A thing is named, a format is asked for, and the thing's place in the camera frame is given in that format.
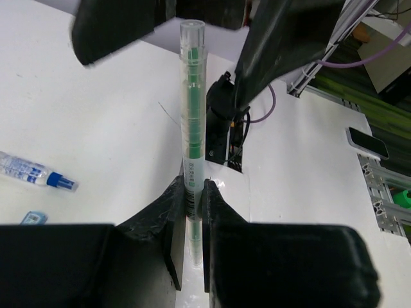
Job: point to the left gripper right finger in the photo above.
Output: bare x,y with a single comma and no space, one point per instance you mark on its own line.
282,265

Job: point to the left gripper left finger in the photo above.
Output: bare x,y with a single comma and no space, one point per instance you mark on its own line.
138,263

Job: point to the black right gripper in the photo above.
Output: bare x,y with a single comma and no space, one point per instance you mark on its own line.
284,35

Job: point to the green clear pen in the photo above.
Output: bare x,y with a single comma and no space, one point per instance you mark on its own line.
193,64

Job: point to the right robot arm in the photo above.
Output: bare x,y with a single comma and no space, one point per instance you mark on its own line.
221,112

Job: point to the light blue correction tape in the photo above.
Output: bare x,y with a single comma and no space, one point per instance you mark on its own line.
34,218

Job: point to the blue glue bottle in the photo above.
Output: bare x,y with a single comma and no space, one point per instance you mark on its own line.
34,173

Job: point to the black smartphone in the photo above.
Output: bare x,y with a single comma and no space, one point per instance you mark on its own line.
367,143

